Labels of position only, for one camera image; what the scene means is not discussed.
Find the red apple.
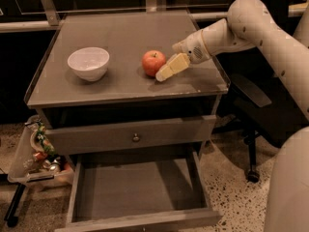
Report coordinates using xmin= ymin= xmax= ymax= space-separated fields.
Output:
xmin=142 ymin=50 xmax=166 ymax=77

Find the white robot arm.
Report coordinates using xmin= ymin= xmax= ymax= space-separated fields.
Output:
xmin=155 ymin=0 xmax=309 ymax=232

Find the open grey middle drawer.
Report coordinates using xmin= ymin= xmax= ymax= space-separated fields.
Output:
xmin=55 ymin=149 xmax=222 ymax=232

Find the round metal drawer knob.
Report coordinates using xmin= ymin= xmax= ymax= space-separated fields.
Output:
xmin=132 ymin=133 xmax=140 ymax=142

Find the grey drawer cabinet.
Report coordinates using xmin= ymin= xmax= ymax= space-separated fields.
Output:
xmin=24 ymin=11 xmax=231 ymax=232

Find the black cart leg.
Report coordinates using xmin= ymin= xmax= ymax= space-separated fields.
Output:
xmin=4 ymin=184 xmax=25 ymax=227

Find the metal rail with brackets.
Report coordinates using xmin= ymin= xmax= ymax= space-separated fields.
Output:
xmin=0 ymin=0 xmax=308 ymax=33

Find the closed grey top drawer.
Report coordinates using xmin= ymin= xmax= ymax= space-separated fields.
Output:
xmin=46 ymin=115 xmax=216 ymax=156

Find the white ceramic bowl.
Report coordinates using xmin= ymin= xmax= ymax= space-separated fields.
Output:
xmin=67 ymin=47 xmax=110 ymax=82

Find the black office chair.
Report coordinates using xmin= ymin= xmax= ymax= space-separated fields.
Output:
xmin=211 ymin=0 xmax=309 ymax=184

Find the clear plastic snack bin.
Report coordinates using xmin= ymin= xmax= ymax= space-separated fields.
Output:
xmin=8 ymin=115 xmax=74 ymax=190

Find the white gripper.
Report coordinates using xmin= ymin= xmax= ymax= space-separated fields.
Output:
xmin=155 ymin=30 xmax=211 ymax=82

